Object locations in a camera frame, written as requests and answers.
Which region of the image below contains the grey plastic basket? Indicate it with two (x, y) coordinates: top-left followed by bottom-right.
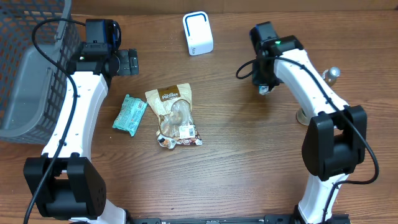
(1, 0), (80, 144)

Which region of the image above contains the green lid jar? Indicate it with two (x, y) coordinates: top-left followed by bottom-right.
(296, 108), (311, 126)

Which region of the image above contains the yellow liquid plastic bottle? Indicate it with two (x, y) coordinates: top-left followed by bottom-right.
(322, 67), (341, 86)

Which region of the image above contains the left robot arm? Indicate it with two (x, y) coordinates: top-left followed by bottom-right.
(23, 19), (133, 223)

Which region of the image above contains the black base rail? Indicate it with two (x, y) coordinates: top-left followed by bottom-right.
(126, 213), (351, 224)

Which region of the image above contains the small teal gum pack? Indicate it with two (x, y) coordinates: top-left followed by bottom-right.
(259, 85), (269, 95)

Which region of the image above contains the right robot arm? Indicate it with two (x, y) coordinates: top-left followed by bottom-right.
(250, 22), (367, 223)

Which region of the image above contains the beige snack pouch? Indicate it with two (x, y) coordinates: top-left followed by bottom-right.
(145, 83), (203, 149)

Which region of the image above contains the white barcode scanner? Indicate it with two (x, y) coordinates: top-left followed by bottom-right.
(182, 11), (214, 56)

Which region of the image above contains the green wet wipes pack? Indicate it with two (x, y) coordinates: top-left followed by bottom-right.
(113, 94), (147, 137)

